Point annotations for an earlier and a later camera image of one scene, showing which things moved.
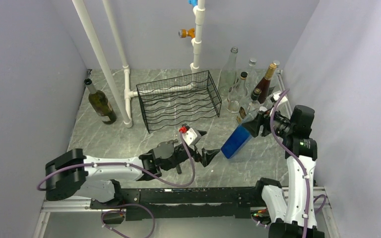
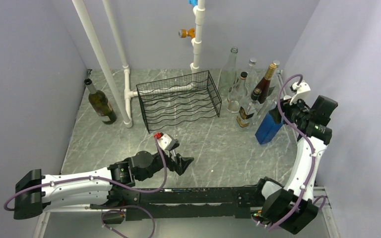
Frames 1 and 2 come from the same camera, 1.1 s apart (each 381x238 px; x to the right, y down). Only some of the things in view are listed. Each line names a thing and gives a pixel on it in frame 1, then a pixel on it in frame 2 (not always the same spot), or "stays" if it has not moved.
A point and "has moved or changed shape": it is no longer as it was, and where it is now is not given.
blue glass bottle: x=240 y=137 has moved or changed shape
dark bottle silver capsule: x=99 y=102 stays
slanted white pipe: x=127 y=121 stays
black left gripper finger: x=207 y=155 to x=181 y=163
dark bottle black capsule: x=248 y=110 to x=257 y=94
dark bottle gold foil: x=264 y=85 stays
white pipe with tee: x=127 y=92 stays
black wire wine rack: x=172 y=102 stays
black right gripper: x=253 y=127 to x=287 y=107
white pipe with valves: x=199 y=11 stays
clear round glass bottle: x=251 y=77 stays
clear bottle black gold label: x=227 y=76 stays
